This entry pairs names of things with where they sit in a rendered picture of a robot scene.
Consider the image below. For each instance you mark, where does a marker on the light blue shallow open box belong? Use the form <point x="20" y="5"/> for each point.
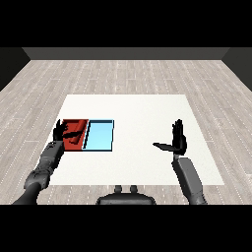
<point x="99" y="135"/>

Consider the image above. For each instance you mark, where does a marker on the red shallow open box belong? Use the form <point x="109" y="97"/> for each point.
<point x="73" y="146"/>

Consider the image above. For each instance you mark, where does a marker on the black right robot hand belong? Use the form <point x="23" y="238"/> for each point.
<point x="179" y="142"/>

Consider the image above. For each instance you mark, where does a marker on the dark grey robot body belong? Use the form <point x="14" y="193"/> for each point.
<point x="126" y="198"/>

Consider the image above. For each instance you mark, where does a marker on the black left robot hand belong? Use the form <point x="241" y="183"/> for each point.
<point x="59" y="134"/>

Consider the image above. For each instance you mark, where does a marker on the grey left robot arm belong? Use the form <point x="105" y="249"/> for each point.
<point x="49" y="160"/>

